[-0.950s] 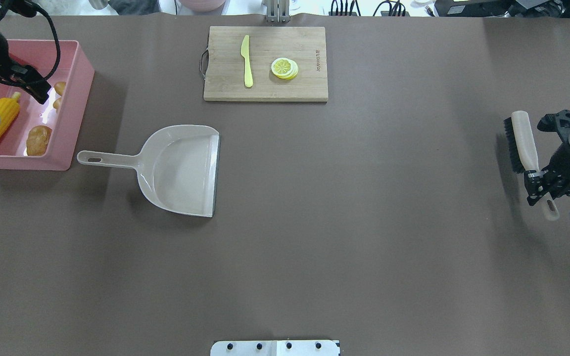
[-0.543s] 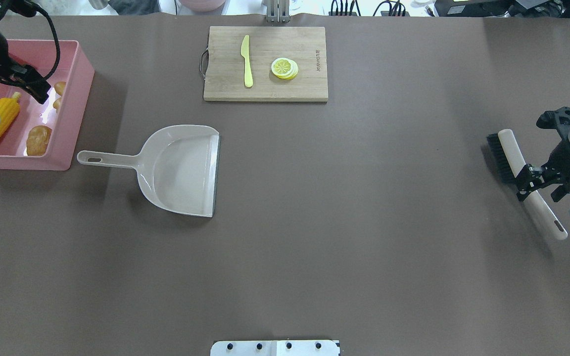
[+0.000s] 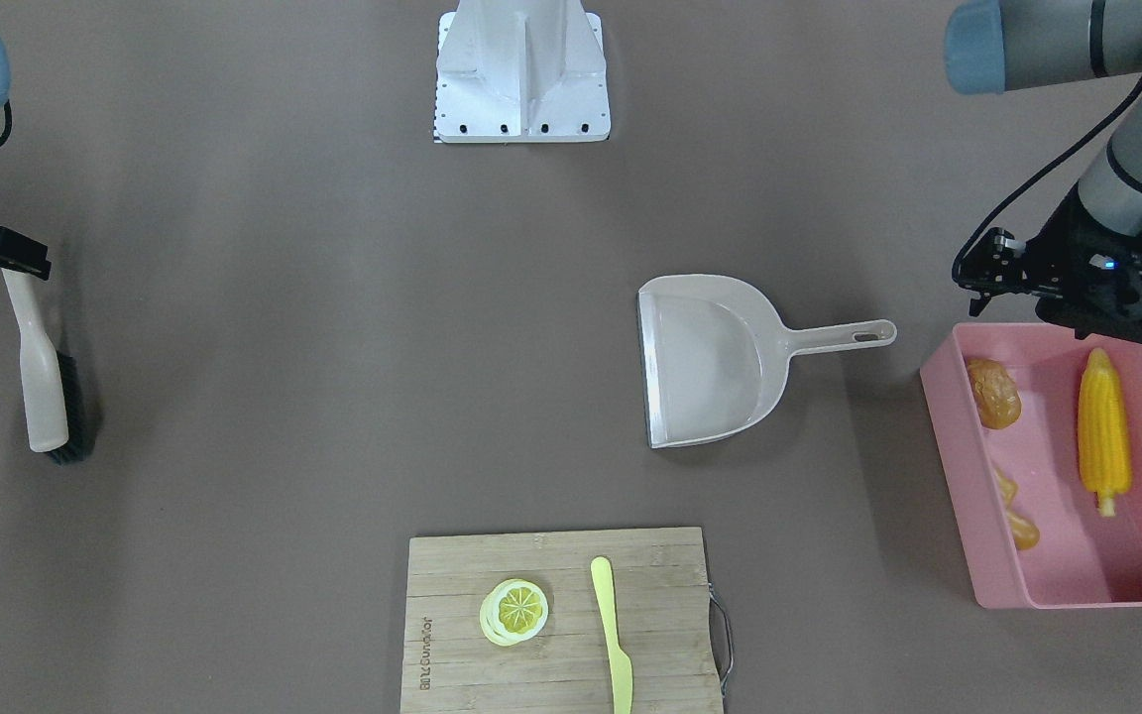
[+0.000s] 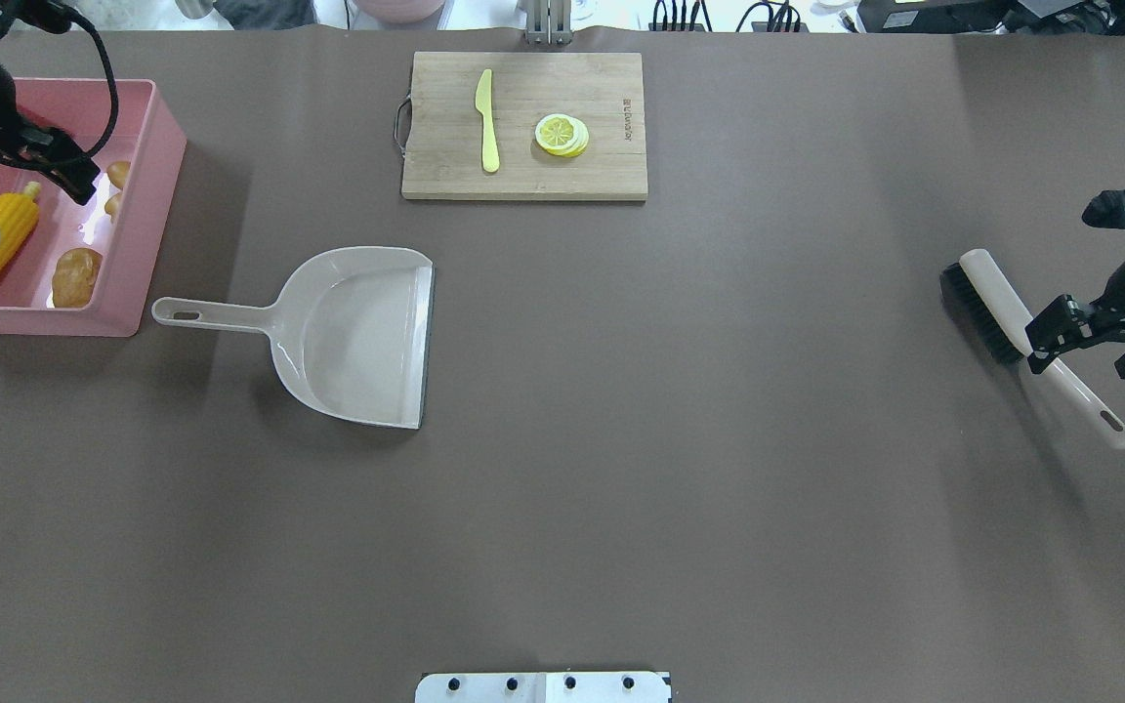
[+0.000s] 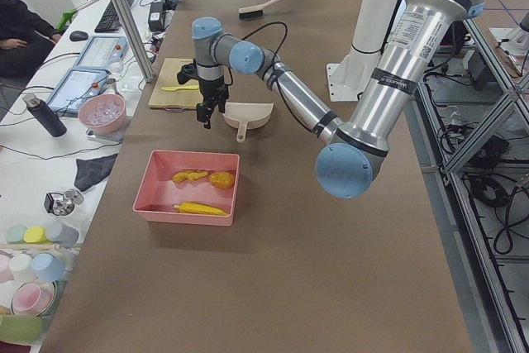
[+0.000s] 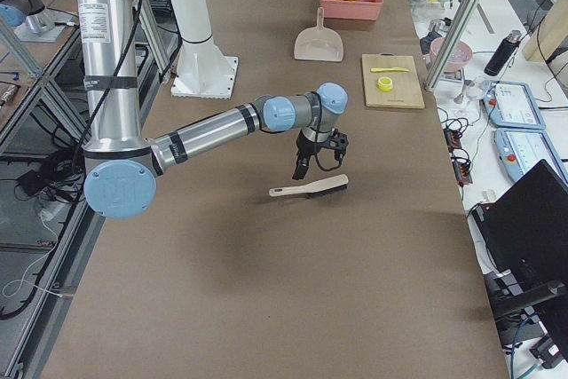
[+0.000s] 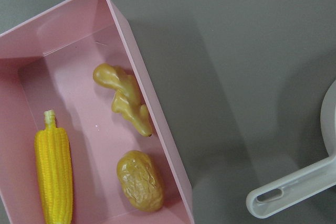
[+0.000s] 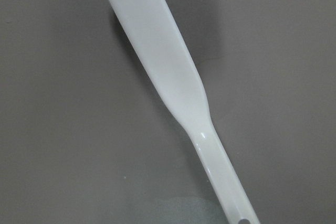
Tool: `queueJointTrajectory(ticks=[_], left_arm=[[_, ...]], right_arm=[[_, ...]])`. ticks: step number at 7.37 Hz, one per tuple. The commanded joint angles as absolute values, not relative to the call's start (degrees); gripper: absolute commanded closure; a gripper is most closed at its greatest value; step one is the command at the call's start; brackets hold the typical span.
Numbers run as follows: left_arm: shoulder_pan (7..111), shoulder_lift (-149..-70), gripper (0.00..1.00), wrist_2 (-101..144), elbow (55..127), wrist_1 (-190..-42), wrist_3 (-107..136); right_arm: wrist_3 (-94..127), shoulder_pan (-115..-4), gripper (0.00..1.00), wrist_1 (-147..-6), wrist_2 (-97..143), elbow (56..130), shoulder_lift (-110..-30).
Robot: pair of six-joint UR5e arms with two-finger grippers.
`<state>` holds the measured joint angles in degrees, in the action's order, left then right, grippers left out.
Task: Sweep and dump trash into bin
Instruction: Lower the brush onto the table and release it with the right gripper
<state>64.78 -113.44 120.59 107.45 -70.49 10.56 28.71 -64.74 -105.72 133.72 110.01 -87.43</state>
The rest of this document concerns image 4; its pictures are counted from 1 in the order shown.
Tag wooden cutting board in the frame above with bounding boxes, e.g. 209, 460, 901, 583
401, 52, 650, 202

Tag beige plastic dustpan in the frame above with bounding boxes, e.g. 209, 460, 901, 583
151, 246, 435, 431

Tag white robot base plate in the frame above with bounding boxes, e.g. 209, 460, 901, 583
414, 672, 674, 702

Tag tan toy ginger root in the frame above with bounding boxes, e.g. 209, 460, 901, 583
104, 160, 131, 222

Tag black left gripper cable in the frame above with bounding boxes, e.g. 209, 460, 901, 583
45, 0, 122, 157

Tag yellow plastic knife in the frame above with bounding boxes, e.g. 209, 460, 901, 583
474, 67, 500, 174

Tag brown toy potato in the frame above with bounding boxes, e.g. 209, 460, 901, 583
51, 246, 104, 309

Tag yellow lemon slices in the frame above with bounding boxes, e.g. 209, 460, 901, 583
534, 114, 590, 157

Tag pink plastic bin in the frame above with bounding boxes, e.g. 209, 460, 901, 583
0, 76, 187, 337

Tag beige hand brush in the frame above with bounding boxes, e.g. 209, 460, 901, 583
941, 247, 1125, 450

